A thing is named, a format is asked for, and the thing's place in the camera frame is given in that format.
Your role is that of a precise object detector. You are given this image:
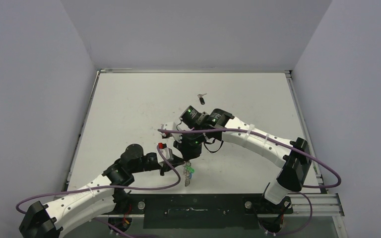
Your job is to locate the metal keyring chain loop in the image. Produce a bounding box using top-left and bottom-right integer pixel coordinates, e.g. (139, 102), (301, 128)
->
(182, 160), (194, 187)

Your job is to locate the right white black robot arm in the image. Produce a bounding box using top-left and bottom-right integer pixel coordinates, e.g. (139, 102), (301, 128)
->
(163, 106), (312, 205)

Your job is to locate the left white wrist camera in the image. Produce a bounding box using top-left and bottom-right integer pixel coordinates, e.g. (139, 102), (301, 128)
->
(157, 142), (174, 166)

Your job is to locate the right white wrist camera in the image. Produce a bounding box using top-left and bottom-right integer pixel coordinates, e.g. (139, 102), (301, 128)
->
(160, 121), (180, 140)

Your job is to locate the far key with black tag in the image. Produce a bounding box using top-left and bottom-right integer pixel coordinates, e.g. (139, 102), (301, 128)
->
(197, 93), (206, 105)

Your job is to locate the aluminium frame rail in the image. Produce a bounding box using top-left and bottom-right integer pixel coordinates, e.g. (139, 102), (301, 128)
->
(97, 194), (343, 217)

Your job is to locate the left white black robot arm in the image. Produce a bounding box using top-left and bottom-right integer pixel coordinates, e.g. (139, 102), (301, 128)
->
(19, 143), (185, 238)

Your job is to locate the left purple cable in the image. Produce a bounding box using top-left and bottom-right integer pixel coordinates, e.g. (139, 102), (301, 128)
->
(15, 146), (182, 238)

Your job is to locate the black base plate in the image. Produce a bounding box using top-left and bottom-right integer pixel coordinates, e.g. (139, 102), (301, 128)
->
(106, 193), (293, 230)

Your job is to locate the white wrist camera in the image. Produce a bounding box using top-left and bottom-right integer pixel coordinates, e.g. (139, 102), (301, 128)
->
(157, 142), (174, 166)
(160, 121), (180, 140)

